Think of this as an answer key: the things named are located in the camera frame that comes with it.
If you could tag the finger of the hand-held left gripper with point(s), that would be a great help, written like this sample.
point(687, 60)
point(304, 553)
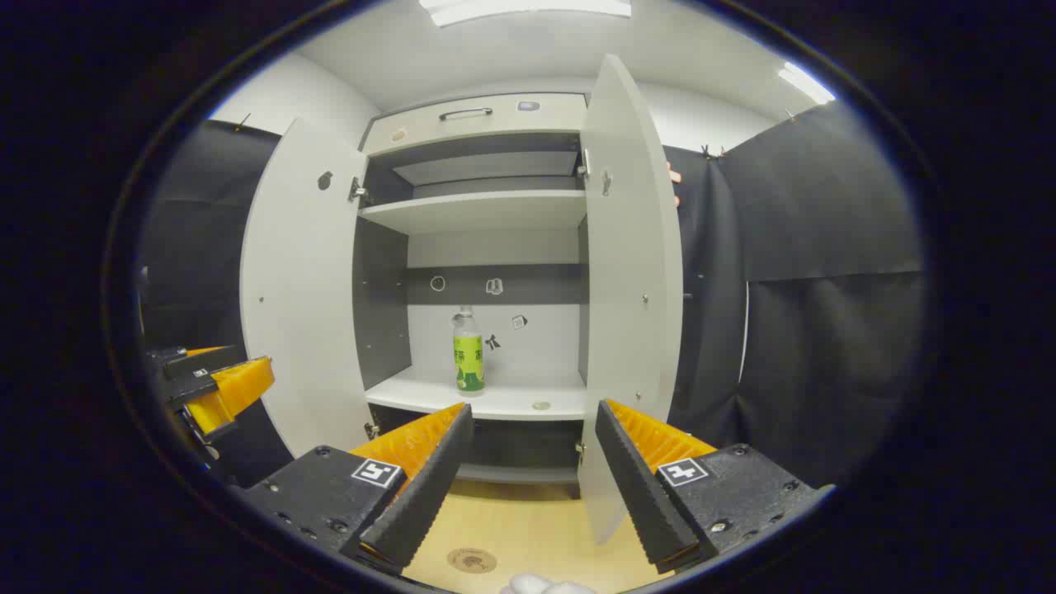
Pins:
point(235, 388)
point(186, 354)

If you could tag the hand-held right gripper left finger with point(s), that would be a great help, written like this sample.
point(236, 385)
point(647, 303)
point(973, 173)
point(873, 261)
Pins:
point(421, 495)

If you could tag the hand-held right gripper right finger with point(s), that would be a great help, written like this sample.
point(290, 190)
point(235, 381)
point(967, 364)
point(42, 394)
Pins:
point(639, 487)

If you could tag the round brown coaster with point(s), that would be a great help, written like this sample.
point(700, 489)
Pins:
point(472, 561)

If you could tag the grey cabinet door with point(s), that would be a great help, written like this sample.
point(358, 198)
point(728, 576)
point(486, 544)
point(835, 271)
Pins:
point(629, 289)
point(305, 289)

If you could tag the grey white cabinet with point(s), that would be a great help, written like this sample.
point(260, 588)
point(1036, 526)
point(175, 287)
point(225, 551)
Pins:
point(495, 396)

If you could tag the green label plastic bottle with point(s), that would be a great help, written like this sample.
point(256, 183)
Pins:
point(468, 363)

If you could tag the metal door hinge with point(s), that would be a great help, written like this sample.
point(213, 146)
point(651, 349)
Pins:
point(371, 431)
point(357, 190)
point(580, 452)
point(583, 164)

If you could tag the white cabinet shelf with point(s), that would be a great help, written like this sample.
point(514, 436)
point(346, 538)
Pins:
point(478, 212)

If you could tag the grey cabinet drawer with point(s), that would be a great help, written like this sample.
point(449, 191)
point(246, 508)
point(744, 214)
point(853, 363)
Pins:
point(544, 115)

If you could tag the black backdrop cloth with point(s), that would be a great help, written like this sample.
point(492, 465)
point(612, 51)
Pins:
point(198, 247)
point(825, 330)

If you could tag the narrow ceiling light panel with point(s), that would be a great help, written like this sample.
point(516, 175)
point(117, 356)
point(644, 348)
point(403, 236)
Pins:
point(804, 82)

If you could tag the wide ceiling light panel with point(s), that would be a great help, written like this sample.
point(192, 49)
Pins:
point(528, 8)

